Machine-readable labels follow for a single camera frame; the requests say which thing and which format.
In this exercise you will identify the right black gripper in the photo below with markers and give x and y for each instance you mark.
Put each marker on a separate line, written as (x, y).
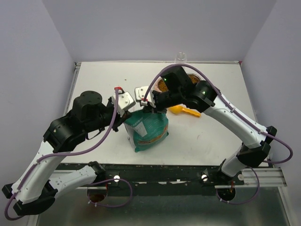
(157, 109)

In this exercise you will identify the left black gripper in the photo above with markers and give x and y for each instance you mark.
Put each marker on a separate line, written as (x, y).
(119, 120)

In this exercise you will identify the yellow plastic scoop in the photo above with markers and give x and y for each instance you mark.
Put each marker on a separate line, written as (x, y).
(178, 109)

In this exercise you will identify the teal dog food bag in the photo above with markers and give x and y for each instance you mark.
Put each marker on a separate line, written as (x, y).
(146, 129)

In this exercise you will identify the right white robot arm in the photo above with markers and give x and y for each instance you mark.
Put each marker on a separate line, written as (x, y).
(206, 98)

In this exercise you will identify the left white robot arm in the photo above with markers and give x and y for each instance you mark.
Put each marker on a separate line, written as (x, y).
(35, 191)

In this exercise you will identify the pink double pet bowl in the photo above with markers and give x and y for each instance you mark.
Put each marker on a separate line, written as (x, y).
(160, 86)

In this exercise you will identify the clear water bottle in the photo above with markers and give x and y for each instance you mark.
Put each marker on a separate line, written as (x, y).
(180, 58)

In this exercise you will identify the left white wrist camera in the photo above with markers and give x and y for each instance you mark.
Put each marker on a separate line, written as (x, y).
(125, 102)

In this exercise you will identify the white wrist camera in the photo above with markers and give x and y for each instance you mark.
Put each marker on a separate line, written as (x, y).
(125, 102)
(144, 99)

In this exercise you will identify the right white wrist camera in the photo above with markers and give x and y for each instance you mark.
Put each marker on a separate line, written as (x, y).
(144, 99)

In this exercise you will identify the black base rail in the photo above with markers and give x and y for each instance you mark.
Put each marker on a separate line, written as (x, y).
(161, 180)

